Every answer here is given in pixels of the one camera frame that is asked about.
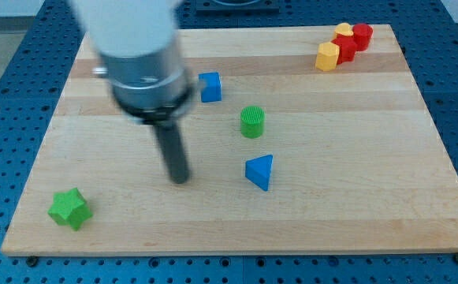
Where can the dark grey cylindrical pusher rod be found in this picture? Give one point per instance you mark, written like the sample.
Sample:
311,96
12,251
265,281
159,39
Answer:
173,152

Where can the blue triangle block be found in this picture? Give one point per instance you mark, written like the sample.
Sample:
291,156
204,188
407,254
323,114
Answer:
258,171

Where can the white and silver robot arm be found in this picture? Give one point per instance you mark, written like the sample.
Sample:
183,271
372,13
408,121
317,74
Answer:
139,47

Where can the green star block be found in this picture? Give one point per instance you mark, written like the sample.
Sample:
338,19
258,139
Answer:
70,208

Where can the red star block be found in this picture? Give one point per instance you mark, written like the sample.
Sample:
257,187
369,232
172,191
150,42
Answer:
347,49

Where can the blue cube block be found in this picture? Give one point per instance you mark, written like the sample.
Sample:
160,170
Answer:
212,87

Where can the green cylinder block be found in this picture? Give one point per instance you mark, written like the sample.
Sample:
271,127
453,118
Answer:
252,121

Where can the light wooden board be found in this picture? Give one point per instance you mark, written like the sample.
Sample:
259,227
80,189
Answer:
359,166

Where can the yellow hexagon block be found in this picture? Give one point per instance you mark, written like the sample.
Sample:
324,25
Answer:
327,56

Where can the yellow heart block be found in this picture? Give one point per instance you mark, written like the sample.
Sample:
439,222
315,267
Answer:
343,30

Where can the red cylinder block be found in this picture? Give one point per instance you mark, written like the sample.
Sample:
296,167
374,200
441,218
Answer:
362,35

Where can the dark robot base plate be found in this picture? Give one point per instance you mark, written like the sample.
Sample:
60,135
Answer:
236,6

